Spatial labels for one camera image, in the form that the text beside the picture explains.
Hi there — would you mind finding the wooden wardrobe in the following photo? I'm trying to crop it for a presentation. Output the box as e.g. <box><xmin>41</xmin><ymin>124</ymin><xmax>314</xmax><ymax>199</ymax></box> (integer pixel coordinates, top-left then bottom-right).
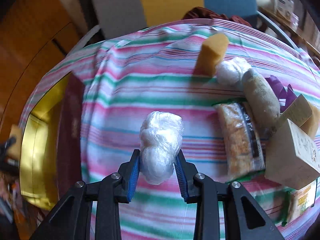
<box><xmin>1</xmin><ymin>0</ymin><xmax>80</xmax><ymax>141</ymax></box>

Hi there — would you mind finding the striped bed sheet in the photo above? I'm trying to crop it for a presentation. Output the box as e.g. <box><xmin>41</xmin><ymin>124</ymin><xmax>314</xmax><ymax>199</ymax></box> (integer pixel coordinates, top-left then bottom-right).
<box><xmin>19</xmin><ymin>19</ymin><xmax>319</xmax><ymax>239</ymax></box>

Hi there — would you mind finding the dark red cloth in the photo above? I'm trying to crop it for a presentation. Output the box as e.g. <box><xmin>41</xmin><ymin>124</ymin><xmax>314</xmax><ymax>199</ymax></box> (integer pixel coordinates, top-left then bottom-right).
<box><xmin>182</xmin><ymin>7</ymin><xmax>252</xmax><ymax>27</ymax></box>

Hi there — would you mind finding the beige carton box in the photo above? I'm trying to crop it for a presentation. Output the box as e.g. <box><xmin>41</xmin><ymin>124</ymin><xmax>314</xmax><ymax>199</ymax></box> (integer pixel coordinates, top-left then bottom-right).
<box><xmin>265</xmin><ymin>95</ymin><xmax>319</xmax><ymax>190</ymax></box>

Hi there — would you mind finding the purple snack packet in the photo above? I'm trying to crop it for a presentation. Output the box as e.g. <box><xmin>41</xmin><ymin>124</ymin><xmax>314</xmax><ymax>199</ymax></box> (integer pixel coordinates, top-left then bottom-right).
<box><xmin>265</xmin><ymin>75</ymin><xmax>297</xmax><ymax>113</ymax></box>

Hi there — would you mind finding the gold tin box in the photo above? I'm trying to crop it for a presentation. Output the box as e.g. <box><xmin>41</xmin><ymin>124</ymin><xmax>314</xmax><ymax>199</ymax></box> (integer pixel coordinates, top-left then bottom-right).
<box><xmin>20</xmin><ymin>73</ymin><xmax>85</xmax><ymax>211</ymax></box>

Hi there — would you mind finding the white plastic-wrapped ball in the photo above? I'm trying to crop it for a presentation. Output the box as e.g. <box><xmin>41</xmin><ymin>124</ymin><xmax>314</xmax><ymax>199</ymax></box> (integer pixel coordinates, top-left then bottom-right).
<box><xmin>215</xmin><ymin>57</ymin><xmax>251</xmax><ymax>86</ymax></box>
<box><xmin>139</xmin><ymin>111</ymin><xmax>184</xmax><ymax>185</ymax></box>

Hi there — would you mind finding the green yellow cracker pack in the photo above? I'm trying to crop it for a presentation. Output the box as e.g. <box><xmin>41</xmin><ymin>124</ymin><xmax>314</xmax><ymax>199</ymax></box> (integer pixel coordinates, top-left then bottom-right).
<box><xmin>281</xmin><ymin>179</ymin><xmax>318</xmax><ymax>226</ymax></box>

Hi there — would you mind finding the tricolour chair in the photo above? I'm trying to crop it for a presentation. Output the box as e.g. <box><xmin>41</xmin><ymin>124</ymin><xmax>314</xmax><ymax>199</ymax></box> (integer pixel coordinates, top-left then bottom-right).
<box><xmin>71</xmin><ymin>0</ymin><xmax>297</xmax><ymax>53</ymax></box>

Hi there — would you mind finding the yellow sponge cake block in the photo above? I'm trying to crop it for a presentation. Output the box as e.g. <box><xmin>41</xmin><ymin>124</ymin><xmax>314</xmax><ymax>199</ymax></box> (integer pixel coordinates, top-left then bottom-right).
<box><xmin>195</xmin><ymin>33</ymin><xmax>229</xmax><ymax>77</ymax></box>

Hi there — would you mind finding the cracker pack with dark stripe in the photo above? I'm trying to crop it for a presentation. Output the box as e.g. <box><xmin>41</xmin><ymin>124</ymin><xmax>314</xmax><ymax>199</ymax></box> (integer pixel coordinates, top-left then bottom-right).
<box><xmin>216</xmin><ymin>102</ymin><xmax>265</xmax><ymax>179</ymax></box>

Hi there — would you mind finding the beige roll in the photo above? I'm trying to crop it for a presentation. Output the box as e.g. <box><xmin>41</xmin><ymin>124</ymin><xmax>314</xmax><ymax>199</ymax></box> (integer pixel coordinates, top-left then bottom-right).
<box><xmin>241</xmin><ymin>68</ymin><xmax>280</xmax><ymax>128</ymax></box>

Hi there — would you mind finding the wooden side desk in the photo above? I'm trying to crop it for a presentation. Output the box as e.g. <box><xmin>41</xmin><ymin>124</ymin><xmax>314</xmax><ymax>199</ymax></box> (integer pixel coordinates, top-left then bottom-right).
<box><xmin>258</xmin><ymin>7</ymin><xmax>319</xmax><ymax>59</ymax></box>

